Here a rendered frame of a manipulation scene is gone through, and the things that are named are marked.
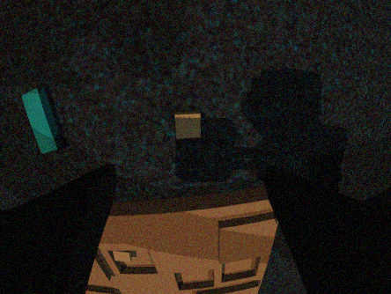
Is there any teal rectangular bar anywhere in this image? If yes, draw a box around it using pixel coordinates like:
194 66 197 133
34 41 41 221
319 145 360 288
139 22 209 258
22 86 63 154

